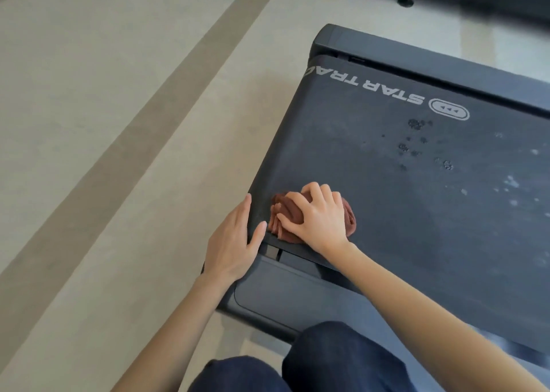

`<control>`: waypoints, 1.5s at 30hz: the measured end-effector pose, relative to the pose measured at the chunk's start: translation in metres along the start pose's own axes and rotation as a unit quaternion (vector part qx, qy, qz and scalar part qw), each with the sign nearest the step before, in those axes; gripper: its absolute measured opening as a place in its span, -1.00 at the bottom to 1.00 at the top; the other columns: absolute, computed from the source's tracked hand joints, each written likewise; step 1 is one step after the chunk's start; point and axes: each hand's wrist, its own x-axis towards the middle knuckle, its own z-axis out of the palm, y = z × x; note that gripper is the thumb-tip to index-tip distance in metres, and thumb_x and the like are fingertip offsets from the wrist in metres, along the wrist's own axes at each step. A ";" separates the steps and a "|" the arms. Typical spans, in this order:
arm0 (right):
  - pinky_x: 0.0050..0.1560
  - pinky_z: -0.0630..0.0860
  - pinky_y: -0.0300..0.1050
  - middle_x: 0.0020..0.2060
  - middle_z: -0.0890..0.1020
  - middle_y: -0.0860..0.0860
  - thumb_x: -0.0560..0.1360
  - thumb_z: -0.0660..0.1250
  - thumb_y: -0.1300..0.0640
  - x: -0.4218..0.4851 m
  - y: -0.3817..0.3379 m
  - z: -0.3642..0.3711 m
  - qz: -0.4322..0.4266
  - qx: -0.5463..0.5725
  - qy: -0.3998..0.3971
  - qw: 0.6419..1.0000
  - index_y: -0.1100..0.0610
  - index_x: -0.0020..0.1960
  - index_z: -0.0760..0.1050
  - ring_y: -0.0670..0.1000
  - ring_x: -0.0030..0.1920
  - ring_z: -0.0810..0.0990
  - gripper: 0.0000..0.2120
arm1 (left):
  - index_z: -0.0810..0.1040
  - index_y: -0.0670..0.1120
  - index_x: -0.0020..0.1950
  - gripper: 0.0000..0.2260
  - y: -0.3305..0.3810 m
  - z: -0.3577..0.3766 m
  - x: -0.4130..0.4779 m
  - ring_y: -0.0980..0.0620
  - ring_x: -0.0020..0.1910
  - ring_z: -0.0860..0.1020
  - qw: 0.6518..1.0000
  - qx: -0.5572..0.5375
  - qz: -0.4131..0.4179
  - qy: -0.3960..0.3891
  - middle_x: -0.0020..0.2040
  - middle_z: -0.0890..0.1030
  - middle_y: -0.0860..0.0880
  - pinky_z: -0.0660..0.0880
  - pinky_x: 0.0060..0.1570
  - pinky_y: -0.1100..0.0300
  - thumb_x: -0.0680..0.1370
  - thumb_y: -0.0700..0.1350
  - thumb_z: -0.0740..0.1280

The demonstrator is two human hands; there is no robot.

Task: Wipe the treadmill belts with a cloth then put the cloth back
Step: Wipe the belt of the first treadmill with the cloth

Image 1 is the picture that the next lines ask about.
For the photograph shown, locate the person's left forearm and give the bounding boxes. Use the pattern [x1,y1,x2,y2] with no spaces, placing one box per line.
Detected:
[111,273,235,392]

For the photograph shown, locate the person's left hand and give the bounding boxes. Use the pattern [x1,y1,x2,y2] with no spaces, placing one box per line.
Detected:
[202,193,268,284]

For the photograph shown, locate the person's dark blue trousers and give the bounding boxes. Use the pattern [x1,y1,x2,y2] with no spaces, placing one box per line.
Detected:
[187,320,418,392]

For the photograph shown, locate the brown cleaning cloth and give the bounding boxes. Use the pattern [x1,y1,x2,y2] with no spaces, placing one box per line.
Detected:
[267,191,358,245]

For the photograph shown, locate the person's right forearm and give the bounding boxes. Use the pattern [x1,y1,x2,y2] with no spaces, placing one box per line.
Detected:
[324,242,550,392]

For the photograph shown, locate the person's right hand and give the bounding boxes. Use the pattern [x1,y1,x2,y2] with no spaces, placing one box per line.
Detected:
[274,182,358,259]

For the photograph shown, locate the stained grey treadmill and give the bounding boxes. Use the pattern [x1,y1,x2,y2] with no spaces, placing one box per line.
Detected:
[201,23,550,392]

